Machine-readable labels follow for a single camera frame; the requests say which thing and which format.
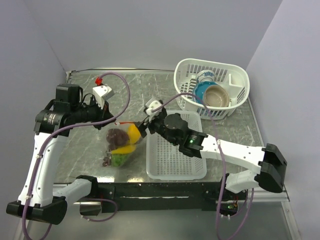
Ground green fake lettuce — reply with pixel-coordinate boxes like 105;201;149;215
110;153;132;168

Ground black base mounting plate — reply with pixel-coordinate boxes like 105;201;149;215
74;181;251;217

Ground blue white porcelain cup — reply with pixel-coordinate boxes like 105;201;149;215
195;69;216;84

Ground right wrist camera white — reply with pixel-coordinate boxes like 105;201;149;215
145;98;163;117

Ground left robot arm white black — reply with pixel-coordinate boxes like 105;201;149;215
6;84;114;225

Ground purple fake grapes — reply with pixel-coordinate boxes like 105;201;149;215
106;128;129;147

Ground aluminium frame rail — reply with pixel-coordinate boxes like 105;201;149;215
53;183;290;203

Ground yellow fake banana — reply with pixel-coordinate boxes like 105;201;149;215
111;145;137;155

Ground yellow fake lemon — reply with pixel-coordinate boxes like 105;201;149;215
127;124;141;145

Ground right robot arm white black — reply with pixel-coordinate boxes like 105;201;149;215
136;111;287;199

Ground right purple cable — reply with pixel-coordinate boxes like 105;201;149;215
153;92;255;240

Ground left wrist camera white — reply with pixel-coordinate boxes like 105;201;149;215
92;84;115;109

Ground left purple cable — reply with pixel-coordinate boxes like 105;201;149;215
21;71;131;240

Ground teal bowl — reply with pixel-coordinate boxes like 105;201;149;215
192;81;217;104

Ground white oval dish rack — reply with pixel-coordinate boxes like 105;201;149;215
173;58;250;120

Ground white perforated rectangular basket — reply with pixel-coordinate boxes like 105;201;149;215
145;109;208;182

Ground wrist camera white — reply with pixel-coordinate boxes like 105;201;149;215
92;84;115;109
145;98;163;117

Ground clear zip top bag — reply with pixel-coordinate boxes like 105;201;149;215
102;121;143;168

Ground purple cable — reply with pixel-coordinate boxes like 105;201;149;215
153;92;255;240
21;71;131;240

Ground beige bowl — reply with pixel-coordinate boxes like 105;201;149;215
203;85;230;108

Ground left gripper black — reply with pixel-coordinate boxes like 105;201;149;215
70;95;116;130

